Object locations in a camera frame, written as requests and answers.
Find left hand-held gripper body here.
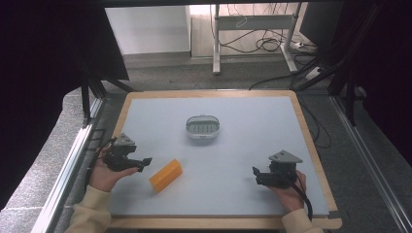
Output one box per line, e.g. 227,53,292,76
103,132,138,173

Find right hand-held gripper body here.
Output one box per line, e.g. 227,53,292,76
268,149,304,190

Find person's left hand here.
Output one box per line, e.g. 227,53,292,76
88,147,140,193

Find person's right hand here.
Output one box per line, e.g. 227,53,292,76
267,170,308,214

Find orange soap bar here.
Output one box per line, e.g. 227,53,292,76
148,157,184,194

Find grey table mat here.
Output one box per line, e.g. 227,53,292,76
108,95,330,217

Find white soap dish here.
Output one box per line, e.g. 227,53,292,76
185,114,222,141

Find wooden table board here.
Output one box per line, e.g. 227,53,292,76
107,89,343,231

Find black metal stand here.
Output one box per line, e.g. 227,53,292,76
76,56,134,129
290,3,383,127

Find white power strip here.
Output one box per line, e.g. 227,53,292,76
304,65,323,82

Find black curtain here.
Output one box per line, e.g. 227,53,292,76
0,0,130,212
336,0,412,168

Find white cabinet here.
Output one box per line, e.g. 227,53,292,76
104,5,192,61

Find right hand-held gripper black cable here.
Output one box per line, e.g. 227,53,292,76
277,168,314,222

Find silver metal rail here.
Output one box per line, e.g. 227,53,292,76
30,96,105,233
329,95,412,233

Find black floor cables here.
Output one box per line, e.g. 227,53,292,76
209,3,325,91

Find white desk frame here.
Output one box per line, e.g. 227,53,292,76
211,3,303,76

